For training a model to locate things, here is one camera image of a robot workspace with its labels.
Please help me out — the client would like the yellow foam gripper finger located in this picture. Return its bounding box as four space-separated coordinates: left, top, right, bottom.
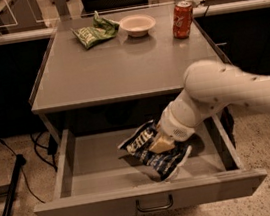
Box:
149 126 175 154

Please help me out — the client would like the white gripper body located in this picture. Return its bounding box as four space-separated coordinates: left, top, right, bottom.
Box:
159 102 195 142

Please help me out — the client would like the blue chip bag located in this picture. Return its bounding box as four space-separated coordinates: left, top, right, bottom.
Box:
118 120 193 181

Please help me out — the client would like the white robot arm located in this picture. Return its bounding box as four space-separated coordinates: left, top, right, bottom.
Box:
150 60 270 154

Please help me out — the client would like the grey counter cabinet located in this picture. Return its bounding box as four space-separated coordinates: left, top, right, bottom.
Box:
31 5 224 139

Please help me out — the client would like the grey open drawer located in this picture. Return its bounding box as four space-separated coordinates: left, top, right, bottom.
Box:
34 116 267 216

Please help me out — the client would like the green chip bag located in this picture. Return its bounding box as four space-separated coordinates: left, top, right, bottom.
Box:
72 12 120 50

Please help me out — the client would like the red soda can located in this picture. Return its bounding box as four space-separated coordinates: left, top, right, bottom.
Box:
172 1 193 39

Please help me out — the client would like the white paper bowl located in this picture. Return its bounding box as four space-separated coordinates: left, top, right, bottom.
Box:
119 14 156 38

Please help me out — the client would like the black floor stand leg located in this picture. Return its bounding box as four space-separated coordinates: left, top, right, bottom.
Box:
1 154 26 216

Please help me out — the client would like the metal drawer handle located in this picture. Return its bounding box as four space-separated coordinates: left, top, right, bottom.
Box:
135 195 174 214

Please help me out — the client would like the black power cable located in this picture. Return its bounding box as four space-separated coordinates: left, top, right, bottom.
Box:
0 132 46 209

